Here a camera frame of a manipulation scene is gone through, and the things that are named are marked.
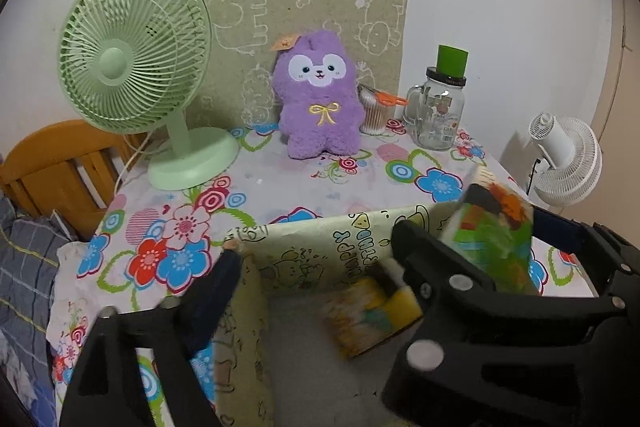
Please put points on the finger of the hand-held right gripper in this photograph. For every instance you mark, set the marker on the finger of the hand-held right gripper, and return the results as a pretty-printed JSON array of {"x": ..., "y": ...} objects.
[
  {"x": 560, "y": 227},
  {"x": 440, "y": 277}
]

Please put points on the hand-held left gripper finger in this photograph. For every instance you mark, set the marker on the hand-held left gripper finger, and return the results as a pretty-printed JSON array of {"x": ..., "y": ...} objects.
[{"x": 215, "y": 302}]

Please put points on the green orange soft packet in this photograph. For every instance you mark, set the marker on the green orange soft packet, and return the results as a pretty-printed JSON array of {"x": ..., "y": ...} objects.
[{"x": 492, "y": 242}]

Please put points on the cartoon printed storage box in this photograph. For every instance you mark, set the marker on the cartoon printed storage box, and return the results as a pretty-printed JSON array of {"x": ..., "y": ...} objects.
[{"x": 300, "y": 267}]

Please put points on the yellow sponge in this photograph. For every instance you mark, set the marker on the yellow sponge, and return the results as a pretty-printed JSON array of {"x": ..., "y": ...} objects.
[{"x": 405, "y": 307}]

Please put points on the white standing fan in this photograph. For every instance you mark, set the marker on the white standing fan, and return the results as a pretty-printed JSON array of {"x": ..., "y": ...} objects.
[{"x": 570, "y": 157}]

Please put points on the colourful printed packet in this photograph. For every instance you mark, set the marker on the colourful printed packet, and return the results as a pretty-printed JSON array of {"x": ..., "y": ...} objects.
[{"x": 355, "y": 322}]

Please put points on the floral tablecloth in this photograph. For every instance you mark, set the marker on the floral tablecloth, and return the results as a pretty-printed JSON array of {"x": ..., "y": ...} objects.
[{"x": 320, "y": 187}]

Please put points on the beige door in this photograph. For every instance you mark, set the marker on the beige door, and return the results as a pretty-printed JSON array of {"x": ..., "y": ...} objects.
[{"x": 622, "y": 82}]

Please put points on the glass jar mug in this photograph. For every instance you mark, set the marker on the glass jar mug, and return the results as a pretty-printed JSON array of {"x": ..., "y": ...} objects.
[{"x": 435, "y": 117}]

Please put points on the clear cotton swab jar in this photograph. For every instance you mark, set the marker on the clear cotton swab jar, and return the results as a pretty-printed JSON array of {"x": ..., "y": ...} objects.
[{"x": 372, "y": 117}]

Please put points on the grey plaid bedding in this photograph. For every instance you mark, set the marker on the grey plaid bedding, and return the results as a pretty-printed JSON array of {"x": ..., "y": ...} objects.
[{"x": 25, "y": 267}]

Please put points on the green plastic cup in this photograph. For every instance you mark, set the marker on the green plastic cup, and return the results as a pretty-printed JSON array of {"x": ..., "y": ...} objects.
[{"x": 452, "y": 59}]

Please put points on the purple plush toy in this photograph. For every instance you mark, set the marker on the purple plush toy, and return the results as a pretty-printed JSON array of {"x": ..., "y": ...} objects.
[{"x": 320, "y": 112}]

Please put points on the wooden bed headboard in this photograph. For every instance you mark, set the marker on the wooden bed headboard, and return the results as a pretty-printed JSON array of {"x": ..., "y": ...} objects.
[{"x": 55, "y": 157}]

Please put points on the green desk fan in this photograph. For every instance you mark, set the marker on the green desk fan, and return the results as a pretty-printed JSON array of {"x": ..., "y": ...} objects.
[{"x": 112, "y": 62}]

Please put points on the green cartoon printed board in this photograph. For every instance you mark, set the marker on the green cartoon printed board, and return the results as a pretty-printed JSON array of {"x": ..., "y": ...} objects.
[{"x": 240, "y": 17}]

